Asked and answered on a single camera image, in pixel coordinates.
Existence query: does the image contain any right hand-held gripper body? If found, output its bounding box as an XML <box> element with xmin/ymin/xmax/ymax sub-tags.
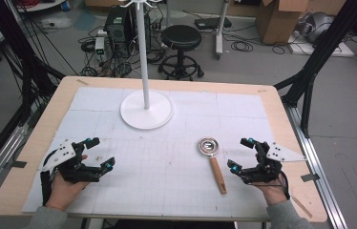
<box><xmin>240</xmin><ymin>141</ymin><xmax>308</xmax><ymax>185</ymax></box>

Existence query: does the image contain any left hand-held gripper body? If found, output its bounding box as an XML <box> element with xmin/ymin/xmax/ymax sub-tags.
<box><xmin>39</xmin><ymin>137</ymin><xmax>104</xmax><ymax>185</ymax></box>

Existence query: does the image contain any metal strainer with wooden handle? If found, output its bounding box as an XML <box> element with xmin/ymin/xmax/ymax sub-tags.
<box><xmin>198</xmin><ymin>136</ymin><xmax>228</xmax><ymax>196</ymax></box>

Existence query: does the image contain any person's right hand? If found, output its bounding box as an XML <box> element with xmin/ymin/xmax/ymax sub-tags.
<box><xmin>254</xmin><ymin>179</ymin><xmax>291</xmax><ymax>207</ymax></box>

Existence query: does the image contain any person's left hand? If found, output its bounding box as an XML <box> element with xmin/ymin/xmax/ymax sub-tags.
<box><xmin>45</xmin><ymin>171</ymin><xmax>91</xmax><ymax>212</ymax></box>

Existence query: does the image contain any thin wooden stick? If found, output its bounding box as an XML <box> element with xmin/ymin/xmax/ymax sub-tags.
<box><xmin>290</xmin><ymin>195</ymin><xmax>313</xmax><ymax>219</ymax></box>

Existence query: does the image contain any white hook stand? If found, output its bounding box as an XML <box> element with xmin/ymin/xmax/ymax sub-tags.
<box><xmin>117</xmin><ymin>0</ymin><xmax>175</xmax><ymax>131</ymax></box>

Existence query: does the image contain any small white power unit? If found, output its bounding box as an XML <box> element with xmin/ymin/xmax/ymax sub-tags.
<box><xmin>94</xmin><ymin>36</ymin><xmax>106</xmax><ymax>61</ymax></box>

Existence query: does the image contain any black computer tower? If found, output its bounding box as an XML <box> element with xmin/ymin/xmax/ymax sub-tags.
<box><xmin>103</xmin><ymin>7</ymin><xmax>152</xmax><ymax>58</ymax></box>

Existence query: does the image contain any large open cardboard box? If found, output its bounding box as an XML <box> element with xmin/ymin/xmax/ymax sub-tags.
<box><xmin>256</xmin><ymin>0</ymin><xmax>309</xmax><ymax>46</ymax></box>

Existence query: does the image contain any black flat box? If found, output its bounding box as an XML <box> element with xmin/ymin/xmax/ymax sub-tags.
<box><xmin>195</xmin><ymin>16</ymin><xmax>233</xmax><ymax>31</ymax></box>

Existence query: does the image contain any black round stool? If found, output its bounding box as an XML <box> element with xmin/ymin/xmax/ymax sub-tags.
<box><xmin>157</xmin><ymin>24</ymin><xmax>205</xmax><ymax>81</ymax></box>

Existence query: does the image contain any white flat board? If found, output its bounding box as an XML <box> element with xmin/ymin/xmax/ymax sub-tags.
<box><xmin>287</xmin><ymin>31</ymin><xmax>356</xmax><ymax>58</ymax></box>

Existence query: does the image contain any grey round device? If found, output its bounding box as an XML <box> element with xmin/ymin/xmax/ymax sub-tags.
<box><xmin>297</xmin><ymin>11</ymin><xmax>335</xmax><ymax>44</ymax></box>

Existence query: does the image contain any black strap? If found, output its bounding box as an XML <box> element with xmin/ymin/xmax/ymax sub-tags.
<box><xmin>40</xmin><ymin>170</ymin><xmax>53</xmax><ymax>206</ymax></box>

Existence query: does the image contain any black metal frame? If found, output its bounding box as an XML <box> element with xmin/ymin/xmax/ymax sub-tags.
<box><xmin>0</xmin><ymin>0</ymin><xmax>66</xmax><ymax>182</ymax></box>
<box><xmin>275</xmin><ymin>0</ymin><xmax>357</xmax><ymax>138</ymax></box>

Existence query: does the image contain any coiled black floor cable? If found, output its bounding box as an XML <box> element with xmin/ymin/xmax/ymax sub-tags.
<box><xmin>230</xmin><ymin>40</ymin><xmax>254</xmax><ymax>52</ymax></box>

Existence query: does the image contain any white metal stand post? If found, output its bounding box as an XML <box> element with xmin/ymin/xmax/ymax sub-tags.
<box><xmin>215</xmin><ymin>0</ymin><xmax>228</xmax><ymax>60</ymax></box>

